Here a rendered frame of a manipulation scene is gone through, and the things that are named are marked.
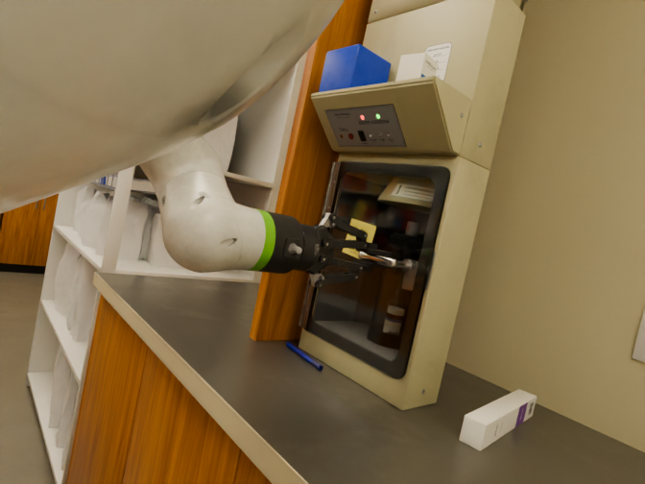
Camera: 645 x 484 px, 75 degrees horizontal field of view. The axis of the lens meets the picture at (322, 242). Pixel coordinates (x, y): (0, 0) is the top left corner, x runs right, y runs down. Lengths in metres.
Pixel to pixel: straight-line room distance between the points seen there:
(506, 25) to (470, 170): 0.27
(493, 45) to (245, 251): 0.58
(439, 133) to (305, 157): 0.36
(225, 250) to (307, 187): 0.49
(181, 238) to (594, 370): 0.91
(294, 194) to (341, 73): 0.29
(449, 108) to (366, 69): 0.22
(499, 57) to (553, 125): 0.38
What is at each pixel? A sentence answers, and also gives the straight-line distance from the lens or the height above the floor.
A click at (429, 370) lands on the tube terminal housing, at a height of 1.01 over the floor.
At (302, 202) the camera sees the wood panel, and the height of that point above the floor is 1.28.
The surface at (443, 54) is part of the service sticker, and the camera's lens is 0.90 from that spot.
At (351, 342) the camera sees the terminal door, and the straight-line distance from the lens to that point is 0.89.
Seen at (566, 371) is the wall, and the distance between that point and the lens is 1.15.
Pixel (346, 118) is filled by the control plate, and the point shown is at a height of 1.46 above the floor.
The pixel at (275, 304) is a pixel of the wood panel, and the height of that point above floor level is 1.03.
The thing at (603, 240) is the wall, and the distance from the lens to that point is 1.13.
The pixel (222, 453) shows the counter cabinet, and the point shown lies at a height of 0.83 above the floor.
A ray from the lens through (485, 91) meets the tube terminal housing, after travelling 0.86.
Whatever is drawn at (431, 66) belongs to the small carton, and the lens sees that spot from 0.84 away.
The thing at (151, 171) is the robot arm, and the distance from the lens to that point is 0.64.
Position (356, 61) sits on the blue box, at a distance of 0.90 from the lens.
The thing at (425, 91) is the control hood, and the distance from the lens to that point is 0.75.
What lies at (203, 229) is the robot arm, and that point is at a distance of 0.55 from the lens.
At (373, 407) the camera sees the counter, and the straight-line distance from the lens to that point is 0.82.
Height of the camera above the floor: 1.25
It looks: 3 degrees down
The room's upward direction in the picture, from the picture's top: 12 degrees clockwise
